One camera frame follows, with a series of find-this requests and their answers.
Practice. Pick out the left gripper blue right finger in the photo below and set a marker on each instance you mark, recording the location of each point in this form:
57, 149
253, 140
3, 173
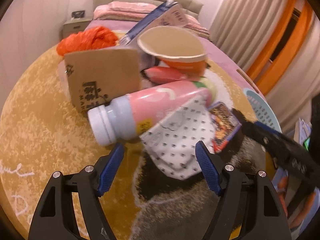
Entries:
208, 169

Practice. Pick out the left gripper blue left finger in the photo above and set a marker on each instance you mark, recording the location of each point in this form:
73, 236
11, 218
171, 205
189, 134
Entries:
107, 167

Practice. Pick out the white dotted wrapper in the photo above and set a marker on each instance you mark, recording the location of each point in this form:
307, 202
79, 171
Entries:
171, 142

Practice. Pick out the colourful patterned box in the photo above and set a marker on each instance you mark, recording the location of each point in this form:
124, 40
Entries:
225, 123

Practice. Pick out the pink yogurt drink bottle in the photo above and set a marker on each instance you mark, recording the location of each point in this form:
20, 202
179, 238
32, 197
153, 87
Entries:
129, 116

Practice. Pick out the brown paper bag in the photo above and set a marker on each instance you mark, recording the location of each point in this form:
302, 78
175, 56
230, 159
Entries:
95, 77

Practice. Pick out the pink snack packet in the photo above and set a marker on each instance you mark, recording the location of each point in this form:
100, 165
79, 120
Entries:
162, 75

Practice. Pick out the orange paper cup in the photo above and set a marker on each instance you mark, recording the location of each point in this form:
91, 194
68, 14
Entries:
176, 47

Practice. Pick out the orange plastic bag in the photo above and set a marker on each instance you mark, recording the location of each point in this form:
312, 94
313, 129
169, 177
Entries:
91, 39

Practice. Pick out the blue white carton box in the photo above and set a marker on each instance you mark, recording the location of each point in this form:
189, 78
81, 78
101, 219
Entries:
168, 13

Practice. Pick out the light blue laundry basket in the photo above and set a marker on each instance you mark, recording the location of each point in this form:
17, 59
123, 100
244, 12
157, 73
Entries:
262, 110

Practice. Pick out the round panda rug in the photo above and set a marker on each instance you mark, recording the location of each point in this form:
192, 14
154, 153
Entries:
41, 132

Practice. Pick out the wooden bed brush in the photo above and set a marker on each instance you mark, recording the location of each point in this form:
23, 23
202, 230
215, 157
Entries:
248, 80

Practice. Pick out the bed with purple cover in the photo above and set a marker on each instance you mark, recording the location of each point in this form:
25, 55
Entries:
214, 53

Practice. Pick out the grey bedside table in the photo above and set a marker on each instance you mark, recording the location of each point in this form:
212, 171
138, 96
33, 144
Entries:
74, 26

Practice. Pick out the pink folded blanket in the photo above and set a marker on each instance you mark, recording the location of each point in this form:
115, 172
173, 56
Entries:
103, 12

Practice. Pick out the small black clock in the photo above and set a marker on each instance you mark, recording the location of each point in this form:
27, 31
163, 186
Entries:
78, 14

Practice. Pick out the pink left pillow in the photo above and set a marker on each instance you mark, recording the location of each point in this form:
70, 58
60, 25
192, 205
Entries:
141, 8

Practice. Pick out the white wardrobe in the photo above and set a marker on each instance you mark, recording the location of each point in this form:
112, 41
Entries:
28, 28

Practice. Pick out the orange curtain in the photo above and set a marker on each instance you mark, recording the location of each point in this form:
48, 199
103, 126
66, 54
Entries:
266, 80

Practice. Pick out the beige curtain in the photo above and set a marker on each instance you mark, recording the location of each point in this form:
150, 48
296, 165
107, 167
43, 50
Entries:
242, 28

